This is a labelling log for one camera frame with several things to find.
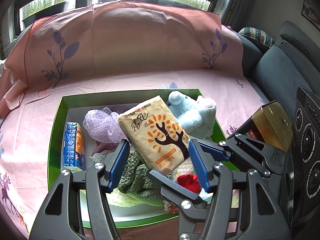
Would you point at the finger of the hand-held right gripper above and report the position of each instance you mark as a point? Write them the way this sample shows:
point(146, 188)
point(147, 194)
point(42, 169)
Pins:
point(250, 145)
point(175, 190)

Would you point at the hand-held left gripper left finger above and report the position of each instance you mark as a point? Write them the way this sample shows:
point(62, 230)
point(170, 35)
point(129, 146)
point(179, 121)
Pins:
point(117, 165)

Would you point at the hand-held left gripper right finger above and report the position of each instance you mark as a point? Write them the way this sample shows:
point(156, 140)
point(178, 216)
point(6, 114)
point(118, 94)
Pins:
point(197, 165)

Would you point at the yellow tissue pack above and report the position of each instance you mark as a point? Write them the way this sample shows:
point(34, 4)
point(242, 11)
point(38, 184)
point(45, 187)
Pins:
point(150, 130)

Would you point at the light blue plush toy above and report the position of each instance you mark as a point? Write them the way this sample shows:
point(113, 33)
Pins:
point(190, 115)

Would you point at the green cardboard box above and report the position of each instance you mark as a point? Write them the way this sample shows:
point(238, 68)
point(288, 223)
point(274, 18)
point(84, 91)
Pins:
point(55, 142)

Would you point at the red knit item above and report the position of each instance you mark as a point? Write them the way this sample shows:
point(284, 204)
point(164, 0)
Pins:
point(188, 182)

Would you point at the white red-print towel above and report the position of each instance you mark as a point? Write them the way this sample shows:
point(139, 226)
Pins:
point(172, 208)

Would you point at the green knit cloth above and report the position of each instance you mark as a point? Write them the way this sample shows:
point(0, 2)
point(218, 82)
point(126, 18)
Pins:
point(135, 175)

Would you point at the grey fluffy cloth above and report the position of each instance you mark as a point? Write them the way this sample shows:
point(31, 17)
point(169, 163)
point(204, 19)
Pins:
point(96, 158)

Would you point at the pink fluffy cloth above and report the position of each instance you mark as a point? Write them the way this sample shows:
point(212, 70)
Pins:
point(102, 147)

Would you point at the dark green gold tea tin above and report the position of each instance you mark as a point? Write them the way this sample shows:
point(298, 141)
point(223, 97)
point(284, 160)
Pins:
point(272, 125)

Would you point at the purple mesh cloth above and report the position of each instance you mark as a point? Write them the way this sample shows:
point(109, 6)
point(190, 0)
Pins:
point(100, 127)

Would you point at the blue orange tissue pack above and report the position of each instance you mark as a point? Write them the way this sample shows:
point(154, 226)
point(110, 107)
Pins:
point(72, 147)

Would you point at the grey sofa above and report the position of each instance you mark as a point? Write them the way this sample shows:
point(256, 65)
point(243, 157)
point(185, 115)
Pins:
point(280, 65)

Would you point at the pink deer-print bedsheet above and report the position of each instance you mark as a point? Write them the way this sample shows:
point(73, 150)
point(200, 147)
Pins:
point(25, 135)

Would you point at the striped patterned cushion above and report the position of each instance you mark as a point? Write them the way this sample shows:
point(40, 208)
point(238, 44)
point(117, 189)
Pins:
point(257, 35)

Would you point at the pink leaf-print cloth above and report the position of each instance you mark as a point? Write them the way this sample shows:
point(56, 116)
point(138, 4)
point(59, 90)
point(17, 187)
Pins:
point(140, 37)

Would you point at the grey curtain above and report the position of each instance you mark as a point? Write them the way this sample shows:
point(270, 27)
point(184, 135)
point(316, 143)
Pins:
point(235, 0)

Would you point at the long black grass planter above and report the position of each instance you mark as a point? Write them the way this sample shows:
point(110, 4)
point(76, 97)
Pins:
point(185, 0)
point(45, 11)

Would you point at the framed wall picture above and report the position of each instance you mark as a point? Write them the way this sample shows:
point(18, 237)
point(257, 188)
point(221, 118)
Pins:
point(311, 10)

